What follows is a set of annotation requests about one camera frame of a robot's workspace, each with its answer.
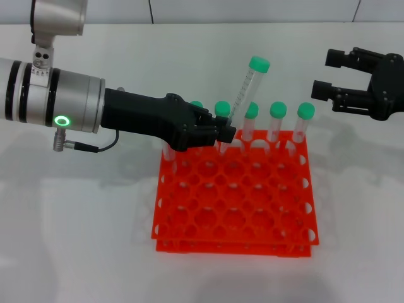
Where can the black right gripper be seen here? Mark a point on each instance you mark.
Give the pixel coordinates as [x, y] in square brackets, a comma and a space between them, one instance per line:
[386, 91]

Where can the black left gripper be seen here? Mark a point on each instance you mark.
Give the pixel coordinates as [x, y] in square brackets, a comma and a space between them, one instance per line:
[142, 116]

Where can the clear test tube green cap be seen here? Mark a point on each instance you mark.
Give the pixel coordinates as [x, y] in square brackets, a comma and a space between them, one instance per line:
[197, 103]
[168, 156]
[222, 108]
[259, 64]
[252, 111]
[278, 109]
[306, 110]

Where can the orange test tube rack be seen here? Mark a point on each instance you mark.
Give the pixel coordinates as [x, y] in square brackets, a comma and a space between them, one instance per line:
[233, 202]

